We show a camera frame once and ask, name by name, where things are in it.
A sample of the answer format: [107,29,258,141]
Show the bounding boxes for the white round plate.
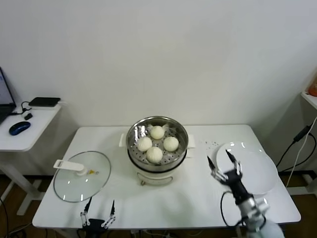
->
[215,141,278,196]

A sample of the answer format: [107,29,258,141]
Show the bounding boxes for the dark crumb specks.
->
[199,140,220,149]

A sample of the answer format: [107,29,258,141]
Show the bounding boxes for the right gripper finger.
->
[224,149,243,176]
[207,155,226,183]

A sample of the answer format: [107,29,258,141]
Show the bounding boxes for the white hanging cable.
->
[287,132,317,188]

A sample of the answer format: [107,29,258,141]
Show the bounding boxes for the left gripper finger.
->
[101,199,116,229]
[80,196,93,227]

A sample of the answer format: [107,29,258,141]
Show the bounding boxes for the white shelf desk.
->
[287,91,317,196]

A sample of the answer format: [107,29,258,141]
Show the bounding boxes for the white steamed baozi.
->
[150,125,165,140]
[146,146,163,164]
[137,136,153,152]
[163,136,179,152]

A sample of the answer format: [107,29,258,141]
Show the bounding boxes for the black laptop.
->
[0,66,17,124]

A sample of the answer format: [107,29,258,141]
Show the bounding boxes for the white side desk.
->
[0,105,62,216]

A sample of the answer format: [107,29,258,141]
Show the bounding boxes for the blue and black mouse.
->
[9,120,32,136]

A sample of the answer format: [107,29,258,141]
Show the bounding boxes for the glass lid with white handle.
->
[53,150,112,203]

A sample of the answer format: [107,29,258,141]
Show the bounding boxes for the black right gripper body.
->
[222,170,248,199]

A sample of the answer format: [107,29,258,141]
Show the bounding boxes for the cream electric cooker pot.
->
[127,148,193,187]

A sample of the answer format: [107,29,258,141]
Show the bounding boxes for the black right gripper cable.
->
[219,190,245,228]

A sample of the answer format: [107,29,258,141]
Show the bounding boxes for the thin black desk cable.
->
[11,100,33,117]

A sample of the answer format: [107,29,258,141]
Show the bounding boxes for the black cable with adapter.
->
[275,125,312,172]

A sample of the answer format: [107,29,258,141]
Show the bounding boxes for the orange packaged item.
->
[308,75,317,96]

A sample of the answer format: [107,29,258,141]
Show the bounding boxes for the stainless steel steamer basket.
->
[119,116,196,172]

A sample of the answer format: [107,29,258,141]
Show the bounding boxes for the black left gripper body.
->
[86,218,106,231]

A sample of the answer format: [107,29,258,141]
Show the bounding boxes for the black flat box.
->
[28,97,62,111]

